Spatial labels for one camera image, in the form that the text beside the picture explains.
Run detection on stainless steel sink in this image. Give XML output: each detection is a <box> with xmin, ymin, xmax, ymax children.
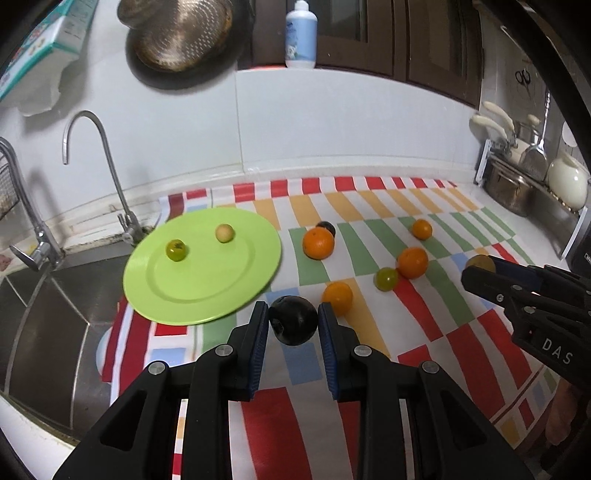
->
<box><xmin>1</xmin><ymin>242</ymin><xmax>131</xmax><ymax>442</ymax></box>

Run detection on metal dish rack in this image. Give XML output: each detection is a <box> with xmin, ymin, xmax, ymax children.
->
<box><xmin>474</xmin><ymin>139</ymin><xmax>590</xmax><ymax>260</ymax></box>

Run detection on cream handled knife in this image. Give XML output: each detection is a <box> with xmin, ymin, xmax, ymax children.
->
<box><xmin>471</xmin><ymin>114</ymin><xmax>509</xmax><ymax>142</ymax></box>
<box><xmin>483</xmin><ymin>101</ymin><xmax>515</xmax><ymax>134</ymax></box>

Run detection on cream handled knife upper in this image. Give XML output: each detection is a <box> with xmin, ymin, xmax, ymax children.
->
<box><xmin>483</xmin><ymin>101</ymin><xmax>515</xmax><ymax>134</ymax></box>

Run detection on large chrome sink faucet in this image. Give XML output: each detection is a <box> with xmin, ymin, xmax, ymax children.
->
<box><xmin>1</xmin><ymin>138</ymin><xmax>64</xmax><ymax>271</ymax></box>

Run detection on person right hand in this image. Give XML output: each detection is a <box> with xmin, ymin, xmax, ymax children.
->
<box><xmin>545</xmin><ymin>378</ymin><xmax>586</xmax><ymax>446</ymax></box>

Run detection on steel pot on rack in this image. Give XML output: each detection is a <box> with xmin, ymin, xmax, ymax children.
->
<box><xmin>484</xmin><ymin>158</ymin><xmax>542</xmax><ymax>217</ymax></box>

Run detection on green plum fruit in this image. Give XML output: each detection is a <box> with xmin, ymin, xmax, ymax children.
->
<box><xmin>165</xmin><ymin>239</ymin><xmax>187</xmax><ymax>262</ymax></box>
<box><xmin>374</xmin><ymin>267</ymin><xmax>399</xmax><ymax>292</ymax></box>

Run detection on cream handled knife lower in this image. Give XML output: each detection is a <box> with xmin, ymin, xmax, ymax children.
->
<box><xmin>471</xmin><ymin>114</ymin><xmax>509</xmax><ymax>142</ymax></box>

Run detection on curved chrome tap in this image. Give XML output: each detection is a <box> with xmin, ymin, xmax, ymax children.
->
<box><xmin>62</xmin><ymin>109</ymin><xmax>146</xmax><ymax>245</ymax></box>

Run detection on wire sink basket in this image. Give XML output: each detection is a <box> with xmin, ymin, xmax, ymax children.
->
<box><xmin>0</xmin><ymin>157</ymin><xmax>19</xmax><ymax>219</ymax></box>

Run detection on steel spatula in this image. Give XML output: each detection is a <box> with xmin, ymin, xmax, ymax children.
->
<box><xmin>520</xmin><ymin>89</ymin><xmax>551</xmax><ymax>182</ymax></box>

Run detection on colourful checked tablecloth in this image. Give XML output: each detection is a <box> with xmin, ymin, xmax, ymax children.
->
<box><xmin>94</xmin><ymin>175</ymin><xmax>562</xmax><ymax>480</ymax></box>

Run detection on brass perforated strainer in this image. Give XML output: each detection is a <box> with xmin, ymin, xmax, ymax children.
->
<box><xmin>129</xmin><ymin>1</ymin><xmax>233</xmax><ymax>72</ymax></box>

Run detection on white blue soap bottle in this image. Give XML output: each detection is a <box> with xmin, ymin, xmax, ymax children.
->
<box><xmin>284</xmin><ymin>0</ymin><xmax>318</xmax><ymax>69</ymax></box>

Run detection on brown kiwi fruit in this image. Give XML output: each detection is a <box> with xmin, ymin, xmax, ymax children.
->
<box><xmin>214</xmin><ymin>224</ymin><xmax>235</xmax><ymax>243</ymax></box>
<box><xmin>465</xmin><ymin>254</ymin><xmax>496</xmax><ymax>273</ymax></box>

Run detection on dark plum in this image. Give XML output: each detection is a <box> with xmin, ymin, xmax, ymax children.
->
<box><xmin>315</xmin><ymin>221</ymin><xmax>335</xmax><ymax>236</ymax></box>
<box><xmin>269</xmin><ymin>295</ymin><xmax>318</xmax><ymax>346</ymax></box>

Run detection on small orange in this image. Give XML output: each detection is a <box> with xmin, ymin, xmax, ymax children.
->
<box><xmin>411</xmin><ymin>219</ymin><xmax>433</xmax><ymax>241</ymax></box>

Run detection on large orange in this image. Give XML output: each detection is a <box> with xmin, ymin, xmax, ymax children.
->
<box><xmin>397</xmin><ymin>247</ymin><xmax>429</xmax><ymax>279</ymax></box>

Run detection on small brass ladle pot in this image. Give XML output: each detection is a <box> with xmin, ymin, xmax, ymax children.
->
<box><xmin>117</xmin><ymin>0</ymin><xmax>162</xmax><ymax>29</ymax></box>

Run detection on teal tissue box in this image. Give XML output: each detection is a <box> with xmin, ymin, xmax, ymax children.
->
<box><xmin>1</xmin><ymin>0</ymin><xmax>97</xmax><ymax>117</ymax></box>

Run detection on lime green plate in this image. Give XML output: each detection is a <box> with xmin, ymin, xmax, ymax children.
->
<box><xmin>123</xmin><ymin>207</ymin><xmax>281</xmax><ymax>326</ymax></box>

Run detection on black hanging frying pan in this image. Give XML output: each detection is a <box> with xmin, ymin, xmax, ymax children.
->
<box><xmin>117</xmin><ymin>0</ymin><xmax>254</xmax><ymax>90</ymax></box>

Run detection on black scissors on wall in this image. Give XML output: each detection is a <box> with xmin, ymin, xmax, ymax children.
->
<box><xmin>514</xmin><ymin>69</ymin><xmax>531</xmax><ymax>97</ymax></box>

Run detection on dark wooden window frame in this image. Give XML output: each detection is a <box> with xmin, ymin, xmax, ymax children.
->
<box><xmin>250</xmin><ymin>0</ymin><xmax>484</xmax><ymax>110</ymax></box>

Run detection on cream ceramic teapot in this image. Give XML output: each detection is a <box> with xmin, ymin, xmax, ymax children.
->
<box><xmin>547</xmin><ymin>153</ymin><xmax>590</xmax><ymax>211</ymax></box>

